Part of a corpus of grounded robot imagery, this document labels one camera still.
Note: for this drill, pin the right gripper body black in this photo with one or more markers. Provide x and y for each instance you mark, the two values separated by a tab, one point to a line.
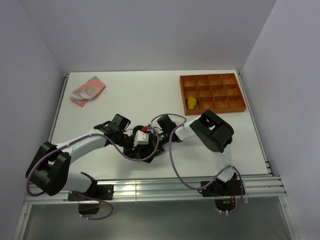
163	139

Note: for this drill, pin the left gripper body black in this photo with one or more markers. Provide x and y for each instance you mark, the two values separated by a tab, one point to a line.
124	140

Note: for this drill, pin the black sock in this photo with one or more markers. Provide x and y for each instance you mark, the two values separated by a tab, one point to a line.
143	151

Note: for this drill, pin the yellow sock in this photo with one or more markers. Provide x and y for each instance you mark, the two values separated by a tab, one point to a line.
192	103

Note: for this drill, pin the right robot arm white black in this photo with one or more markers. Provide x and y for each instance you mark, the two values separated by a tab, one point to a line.
214	132

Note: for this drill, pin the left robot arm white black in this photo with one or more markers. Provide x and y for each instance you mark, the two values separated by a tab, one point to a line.
49	172

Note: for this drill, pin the pink green patterned socks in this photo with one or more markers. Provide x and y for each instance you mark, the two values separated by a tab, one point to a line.
87	92

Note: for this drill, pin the orange compartment tray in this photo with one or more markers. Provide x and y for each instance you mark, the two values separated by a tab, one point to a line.
219	92

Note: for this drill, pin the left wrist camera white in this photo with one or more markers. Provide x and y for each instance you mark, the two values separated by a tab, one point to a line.
141	138

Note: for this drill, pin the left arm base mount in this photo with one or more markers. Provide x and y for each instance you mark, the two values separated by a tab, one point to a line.
92	201

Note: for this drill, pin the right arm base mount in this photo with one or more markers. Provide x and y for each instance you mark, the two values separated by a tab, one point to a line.
229	191

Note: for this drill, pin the aluminium side rail right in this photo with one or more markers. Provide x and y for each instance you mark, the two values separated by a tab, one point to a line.
254	122

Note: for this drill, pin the aluminium frame rail front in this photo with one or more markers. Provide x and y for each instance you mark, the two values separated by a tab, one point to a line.
167	189

